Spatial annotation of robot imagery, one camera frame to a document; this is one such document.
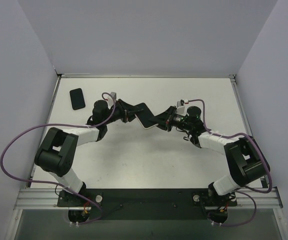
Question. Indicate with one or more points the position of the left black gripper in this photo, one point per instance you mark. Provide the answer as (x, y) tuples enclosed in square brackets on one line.
[(126, 111)]

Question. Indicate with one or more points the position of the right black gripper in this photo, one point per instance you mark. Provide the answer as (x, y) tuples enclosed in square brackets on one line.
[(169, 117)]

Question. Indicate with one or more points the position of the black smartphone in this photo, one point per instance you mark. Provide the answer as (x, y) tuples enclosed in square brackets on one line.
[(146, 110)]

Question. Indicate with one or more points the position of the black phone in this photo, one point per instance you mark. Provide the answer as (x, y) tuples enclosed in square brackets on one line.
[(77, 99)]

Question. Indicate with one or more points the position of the beige phone case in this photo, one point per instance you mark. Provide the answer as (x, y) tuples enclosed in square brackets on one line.
[(144, 120)]

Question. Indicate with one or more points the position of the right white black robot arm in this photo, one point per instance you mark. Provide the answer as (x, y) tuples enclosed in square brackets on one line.
[(244, 159)]

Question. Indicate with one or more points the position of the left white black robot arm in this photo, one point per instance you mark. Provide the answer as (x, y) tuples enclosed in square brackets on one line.
[(57, 150)]

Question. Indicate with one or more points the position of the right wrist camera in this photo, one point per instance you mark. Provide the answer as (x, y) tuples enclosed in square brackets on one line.
[(180, 107)]

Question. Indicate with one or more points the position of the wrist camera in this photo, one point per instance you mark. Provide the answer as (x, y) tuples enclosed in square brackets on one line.
[(180, 107), (111, 99)]

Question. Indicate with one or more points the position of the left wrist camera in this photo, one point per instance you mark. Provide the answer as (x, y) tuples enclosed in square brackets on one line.
[(111, 99)]

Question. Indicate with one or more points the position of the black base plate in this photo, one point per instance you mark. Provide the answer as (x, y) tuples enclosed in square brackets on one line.
[(143, 204)]

